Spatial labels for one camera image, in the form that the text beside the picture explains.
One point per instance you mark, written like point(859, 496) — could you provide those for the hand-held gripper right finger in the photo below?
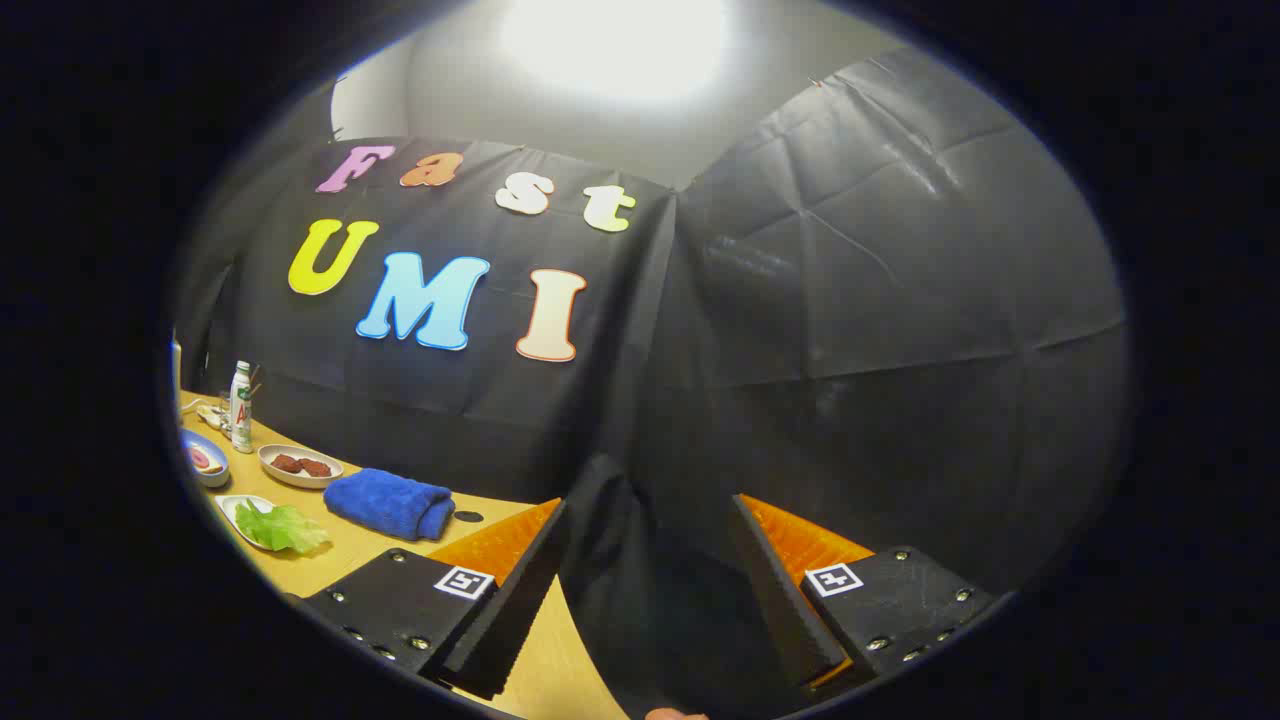
point(785, 600)

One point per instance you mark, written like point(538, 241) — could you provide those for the blue round plate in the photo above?
point(196, 438)

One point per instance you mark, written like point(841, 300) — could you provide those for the white square plate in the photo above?
point(228, 505)

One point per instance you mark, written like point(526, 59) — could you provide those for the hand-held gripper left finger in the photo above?
point(520, 610)

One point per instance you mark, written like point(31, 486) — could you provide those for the pink ham slice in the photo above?
point(205, 458)

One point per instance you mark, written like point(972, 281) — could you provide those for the black backdrop cloth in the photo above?
point(850, 350)

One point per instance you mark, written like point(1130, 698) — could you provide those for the blue folded towel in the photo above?
point(390, 503)

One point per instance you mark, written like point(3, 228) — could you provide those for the red-brown meat patty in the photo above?
point(316, 467)
point(286, 463)

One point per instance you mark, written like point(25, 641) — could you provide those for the white drink bottle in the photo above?
point(241, 405)

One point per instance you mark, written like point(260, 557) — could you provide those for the white condiment dish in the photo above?
point(210, 413)

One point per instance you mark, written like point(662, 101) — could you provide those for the beige round plate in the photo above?
point(300, 481)

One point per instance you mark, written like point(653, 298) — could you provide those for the green lettuce leaf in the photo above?
point(280, 527)

